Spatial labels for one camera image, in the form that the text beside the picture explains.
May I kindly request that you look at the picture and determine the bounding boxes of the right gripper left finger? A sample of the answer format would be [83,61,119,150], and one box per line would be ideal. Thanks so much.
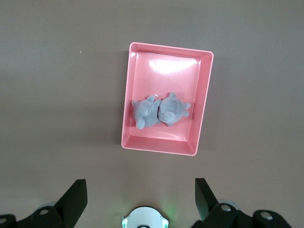
[0,179,88,228]

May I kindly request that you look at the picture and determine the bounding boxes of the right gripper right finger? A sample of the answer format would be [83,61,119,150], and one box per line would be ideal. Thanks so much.
[190,178,293,228]

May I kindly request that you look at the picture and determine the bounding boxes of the grey plush toy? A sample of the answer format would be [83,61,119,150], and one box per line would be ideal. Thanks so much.
[158,92,192,127]
[131,94,162,130]

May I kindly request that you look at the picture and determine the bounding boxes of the pink plastic box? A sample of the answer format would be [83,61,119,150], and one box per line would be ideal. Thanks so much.
[120,42,214,157]

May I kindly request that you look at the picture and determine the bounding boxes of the brown table cover mat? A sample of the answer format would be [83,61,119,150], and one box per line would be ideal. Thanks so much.
[0,0,304,228]

